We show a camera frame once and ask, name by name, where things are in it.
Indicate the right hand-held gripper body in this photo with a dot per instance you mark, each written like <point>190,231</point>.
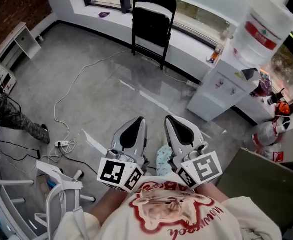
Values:
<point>201,170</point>

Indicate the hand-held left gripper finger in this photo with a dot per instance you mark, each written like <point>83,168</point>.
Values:
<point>141,139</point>
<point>120,134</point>

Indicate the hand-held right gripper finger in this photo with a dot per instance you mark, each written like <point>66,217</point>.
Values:
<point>191,136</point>
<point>172,139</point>

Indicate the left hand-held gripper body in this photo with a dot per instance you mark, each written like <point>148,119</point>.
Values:
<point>119,170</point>

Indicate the black folding chair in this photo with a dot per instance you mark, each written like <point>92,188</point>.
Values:
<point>150,29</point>

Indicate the person's left forearm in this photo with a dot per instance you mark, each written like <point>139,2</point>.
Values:
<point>106,205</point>

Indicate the person's right forearm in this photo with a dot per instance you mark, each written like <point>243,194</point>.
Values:
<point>211,192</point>

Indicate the white plastic chair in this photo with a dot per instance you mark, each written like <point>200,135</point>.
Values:
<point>61,199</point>

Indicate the light blue star pattern trousers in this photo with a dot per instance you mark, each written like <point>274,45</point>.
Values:
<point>163,162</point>

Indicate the white dog print shirt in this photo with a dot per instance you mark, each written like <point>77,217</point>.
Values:
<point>186,216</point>

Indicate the white water dispenser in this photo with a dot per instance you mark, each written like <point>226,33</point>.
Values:
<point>219,91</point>

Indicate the white power strip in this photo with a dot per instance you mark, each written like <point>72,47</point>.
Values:
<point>62,143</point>

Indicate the olive green board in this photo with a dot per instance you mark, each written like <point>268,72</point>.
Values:
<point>261,184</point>

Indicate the low white cabinet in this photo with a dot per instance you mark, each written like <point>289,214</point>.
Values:
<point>257,109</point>

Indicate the clear water bottle red label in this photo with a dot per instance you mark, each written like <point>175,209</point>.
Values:
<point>265,136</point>

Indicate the white framed tablet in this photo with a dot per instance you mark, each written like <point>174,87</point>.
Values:
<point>250,74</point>

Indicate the orange drink bottle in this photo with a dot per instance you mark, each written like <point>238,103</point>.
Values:
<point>216,54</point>

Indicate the purple bag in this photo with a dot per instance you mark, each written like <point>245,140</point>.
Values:
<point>264,87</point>

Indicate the orange tool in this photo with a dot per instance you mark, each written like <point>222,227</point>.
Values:
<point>282,108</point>

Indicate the black framed window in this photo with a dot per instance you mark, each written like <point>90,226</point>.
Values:
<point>201,16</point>

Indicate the purple cloth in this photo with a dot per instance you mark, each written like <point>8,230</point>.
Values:
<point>104,14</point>

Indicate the white metal rack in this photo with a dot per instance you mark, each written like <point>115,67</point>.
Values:
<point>1,209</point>

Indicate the small white bottle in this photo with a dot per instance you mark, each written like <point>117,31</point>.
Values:
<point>40,38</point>

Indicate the large clear water bottle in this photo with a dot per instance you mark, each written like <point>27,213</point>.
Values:
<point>261,31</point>

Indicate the white open shelf desk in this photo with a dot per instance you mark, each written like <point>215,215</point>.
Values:
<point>21,42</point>

